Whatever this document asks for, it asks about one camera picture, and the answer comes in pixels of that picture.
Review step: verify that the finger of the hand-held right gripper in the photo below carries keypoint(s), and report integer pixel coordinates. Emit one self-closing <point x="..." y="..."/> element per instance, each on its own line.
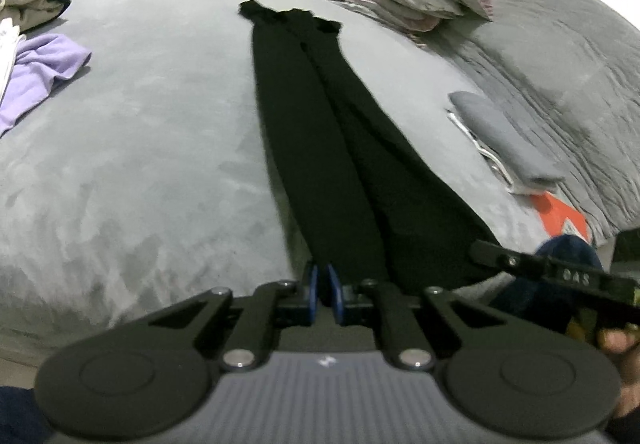
<point x="505" y="260"/>

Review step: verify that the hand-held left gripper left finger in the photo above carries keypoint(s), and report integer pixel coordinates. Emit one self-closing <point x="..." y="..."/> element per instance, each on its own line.
<point x="313" y="296"/>

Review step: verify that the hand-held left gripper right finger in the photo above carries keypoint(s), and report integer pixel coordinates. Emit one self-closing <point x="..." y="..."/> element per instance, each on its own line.
<point x="336" y="296"/>

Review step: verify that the black trousers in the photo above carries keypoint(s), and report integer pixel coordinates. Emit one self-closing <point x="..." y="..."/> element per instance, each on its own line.
<point x="325" y="149"/>

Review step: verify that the person's right hand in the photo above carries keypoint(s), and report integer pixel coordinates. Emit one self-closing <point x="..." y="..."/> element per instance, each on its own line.
<point x="620" y="341"/>

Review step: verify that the person's navy trouser leg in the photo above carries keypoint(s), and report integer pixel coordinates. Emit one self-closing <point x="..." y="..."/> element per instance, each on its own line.
<point x="20" y="416"/>
<point x="570" y="249"/>

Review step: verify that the orange cloth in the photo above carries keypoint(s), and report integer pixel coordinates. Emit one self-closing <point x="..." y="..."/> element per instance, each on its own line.
<point x="555" y="216"/>

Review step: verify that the folded grey cloth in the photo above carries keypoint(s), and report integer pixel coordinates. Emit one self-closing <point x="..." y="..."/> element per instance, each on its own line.
<point x="500" y="134"/>

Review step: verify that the grey quilted headboard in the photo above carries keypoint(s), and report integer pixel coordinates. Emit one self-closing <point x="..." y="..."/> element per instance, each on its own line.
<point x="550" y="49"/>

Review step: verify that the lavender cloth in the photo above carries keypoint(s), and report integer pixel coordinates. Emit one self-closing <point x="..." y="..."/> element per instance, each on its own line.
<point x="45" y="64"/>

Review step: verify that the white striped cloth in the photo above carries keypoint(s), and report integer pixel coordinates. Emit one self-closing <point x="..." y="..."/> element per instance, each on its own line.
<point x="7" y="49"/>

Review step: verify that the black beige cloth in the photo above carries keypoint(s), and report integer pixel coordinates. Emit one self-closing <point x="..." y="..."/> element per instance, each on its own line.
<point x="30" y="4"/>

